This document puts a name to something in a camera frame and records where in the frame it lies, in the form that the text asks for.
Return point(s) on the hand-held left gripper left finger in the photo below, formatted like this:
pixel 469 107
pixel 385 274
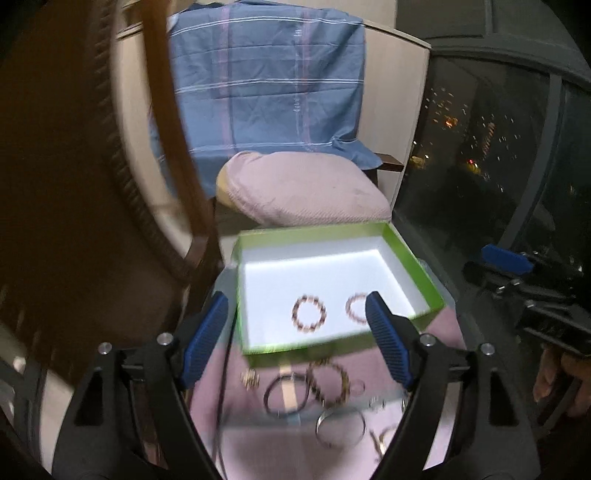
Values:
pixel 207 341

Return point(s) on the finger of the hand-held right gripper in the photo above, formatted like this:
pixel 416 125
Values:
pixel 505 258
pixel 489 277

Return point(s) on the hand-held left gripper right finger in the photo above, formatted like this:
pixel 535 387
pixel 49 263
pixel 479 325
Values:
pixel 388 341

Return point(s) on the green cardboard box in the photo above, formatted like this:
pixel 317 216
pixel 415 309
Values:
pixel 318 277

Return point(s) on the black wrist watch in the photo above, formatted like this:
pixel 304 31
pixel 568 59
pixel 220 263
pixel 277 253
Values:
pixel 286 394

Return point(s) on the silver bangle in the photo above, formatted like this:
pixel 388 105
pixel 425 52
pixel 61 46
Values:
pixel 339 431

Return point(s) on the person's right hand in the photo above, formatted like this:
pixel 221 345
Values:
pixel 570 383

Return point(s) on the small gold trinket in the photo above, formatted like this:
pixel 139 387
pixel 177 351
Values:
pixel 250 379

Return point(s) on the dark glass window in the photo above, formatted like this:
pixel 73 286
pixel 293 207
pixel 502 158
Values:
pixel 485 147

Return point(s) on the pink and grey mat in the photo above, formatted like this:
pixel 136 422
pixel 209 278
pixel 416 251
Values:
pixel 258 443

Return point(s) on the pink cushion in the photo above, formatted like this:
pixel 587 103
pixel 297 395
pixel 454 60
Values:
pixel 304 189

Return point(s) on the carved dark wooden chair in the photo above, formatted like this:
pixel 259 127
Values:
pixel 46 184

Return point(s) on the blue plaid cloth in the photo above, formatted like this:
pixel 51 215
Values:
pixel 268 83

